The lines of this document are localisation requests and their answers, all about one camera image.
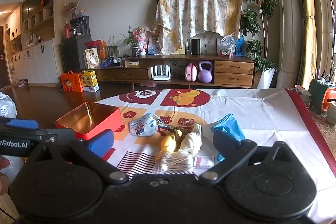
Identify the blue rubber glove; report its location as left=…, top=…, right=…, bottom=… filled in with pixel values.
left=211, top=113, right=245, bottom=162

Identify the white gauze cloth bundle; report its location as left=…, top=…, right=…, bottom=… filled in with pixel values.
left=178, top=123, right=202, bottom=155

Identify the yellow duck plush keychain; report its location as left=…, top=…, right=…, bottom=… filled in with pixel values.
left=155, top=125, right=194, bottom=161

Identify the person's left hand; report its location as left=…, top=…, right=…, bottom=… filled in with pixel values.
left=0, top=156, right=10, bottom=195

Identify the red metal tin box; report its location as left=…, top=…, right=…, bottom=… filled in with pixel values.
left=55, top=102, right=123, bottom=140

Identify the small white sachet packet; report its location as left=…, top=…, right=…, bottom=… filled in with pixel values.
left=194, top=156, right=215, bottom=169

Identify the printed white red tablecloth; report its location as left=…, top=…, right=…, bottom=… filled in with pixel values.
left=102, top=88, right=335, bottom=223

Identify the orange gift box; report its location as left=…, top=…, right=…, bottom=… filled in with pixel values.
left=60, top=71, right=84, bottom=92

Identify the printed child face mask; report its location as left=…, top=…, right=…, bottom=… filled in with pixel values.
left=128, top=113, right=161, bottom=136

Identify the yellow carton box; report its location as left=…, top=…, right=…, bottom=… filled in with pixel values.
left=80, top=71, right=99, bottom=93

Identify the purple kettlebell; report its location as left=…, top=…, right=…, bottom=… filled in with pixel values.
left=198, top=61, right=213, bottom=84

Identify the wooden TV console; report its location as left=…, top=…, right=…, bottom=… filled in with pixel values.
left=95, top=54, right=255, bottom=89

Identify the beige snack box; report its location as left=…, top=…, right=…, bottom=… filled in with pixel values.
left=85, top=47, right=100, bottom=69

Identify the black mini fridge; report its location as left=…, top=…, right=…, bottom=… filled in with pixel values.
left=62, top=35, right=92, bottom=73

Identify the pink toy case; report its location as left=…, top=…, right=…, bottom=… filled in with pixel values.
left=185, top=63, right=198, bottom=82

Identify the white wifi router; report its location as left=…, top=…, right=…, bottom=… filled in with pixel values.
left=150, top=65, right=171, bottom=81

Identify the green pen holder bin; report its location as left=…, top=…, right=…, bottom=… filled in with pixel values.
left=309, top=80, right=332, bottom=112

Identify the small potted plant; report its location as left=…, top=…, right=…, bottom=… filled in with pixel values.
left=122, top=26, right=140, bottom=57

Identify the clear plastic snack bag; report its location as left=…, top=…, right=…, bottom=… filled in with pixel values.
left=219, top=35, right=236, bottom=58

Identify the orange plastic stool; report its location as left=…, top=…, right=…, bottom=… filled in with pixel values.
left=321, top=88, right=336, bottom=112

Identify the black smart speaker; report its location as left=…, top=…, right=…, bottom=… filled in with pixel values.
left=190, top=39, right=201, bottom=55

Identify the pink plush doll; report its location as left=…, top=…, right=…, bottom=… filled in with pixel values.
left=133, top=26, right=148, bottom=56

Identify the yellow curtain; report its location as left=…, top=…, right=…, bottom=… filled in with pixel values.
left=302, top=0, right=317, bottom=88

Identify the white standing air conditioner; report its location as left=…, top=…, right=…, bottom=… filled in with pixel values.
left=277, top=0, right=303, bottom=89

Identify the potted green tree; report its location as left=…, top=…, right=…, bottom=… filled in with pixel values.
left=240, top=0, right=278, bottom=89

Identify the floral sheet covered TV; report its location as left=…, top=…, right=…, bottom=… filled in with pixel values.
left=154, top=0, right=246, bottom=55

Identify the wall cabinet shelving unit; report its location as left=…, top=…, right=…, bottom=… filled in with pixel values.
left=1, top=0, right=66, bottom=87

